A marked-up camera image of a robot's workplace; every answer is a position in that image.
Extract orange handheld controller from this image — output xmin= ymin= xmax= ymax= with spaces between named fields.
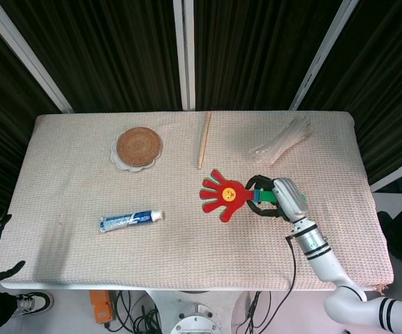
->
xmin=89 ymin=290 xmax=113 ymax=324

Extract clear scalloped glass dish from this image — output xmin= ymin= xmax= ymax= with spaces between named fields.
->
xmin=109 ymin=139 xmax=162 ymax=172

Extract beige waffle tablecloth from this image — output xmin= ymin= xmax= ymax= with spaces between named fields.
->
xmin=0 ymin=110 xmax=396 ymax=292

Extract white metal frame post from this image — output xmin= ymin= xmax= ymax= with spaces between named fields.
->
xmin=0 ymin=0 xmax=74 ymax=114
xmin=172 ymin=0 xmax=196 ymax=111
xmin=289 ymin=0 xmax=360 ymax=111
xmin=370 ymin=161 xmax=402 ymax=193

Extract red hand clapper toy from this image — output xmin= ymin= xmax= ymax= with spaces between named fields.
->
xmin=200 ymin=168 xmax=307 ymax=223

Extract wooden stick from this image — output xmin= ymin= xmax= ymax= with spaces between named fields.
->
xmin=197 ymin=111 xmax=212 ymax=170

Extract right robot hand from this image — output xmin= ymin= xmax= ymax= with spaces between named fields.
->
xmin=245 ymin=175 xmax=310 ymax=223

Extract round woven rattan coaster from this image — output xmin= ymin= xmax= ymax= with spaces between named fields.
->
xmin=115 ymin=127 xmax=163 ymax=167

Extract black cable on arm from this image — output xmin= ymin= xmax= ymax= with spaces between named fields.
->
xmin=246 ymin=234 xmax=298 ymax=330

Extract dark green curtain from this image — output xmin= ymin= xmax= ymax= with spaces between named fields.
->
xmin=0 ymin=0 xmax=402 ymax=213

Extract black cables on floor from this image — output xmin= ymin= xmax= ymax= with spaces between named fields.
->
xmin=104 ymin=290 xmax=162 ymax=334

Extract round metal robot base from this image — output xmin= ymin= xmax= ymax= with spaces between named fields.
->
xmin=170 ymin=302 xmax=220 ymax=334

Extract blue toothpaste tube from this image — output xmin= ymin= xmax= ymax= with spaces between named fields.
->
xmin=99 ymin=209 xmax=166 ymax=234

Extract clear plastic bag bundle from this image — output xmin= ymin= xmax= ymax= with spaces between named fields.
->
xmin=249 ymin=116 xmax=312 ymax=166

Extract black and white sneaker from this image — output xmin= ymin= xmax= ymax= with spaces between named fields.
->
xmin=13 ymin=291 xmax=54 ymax=317

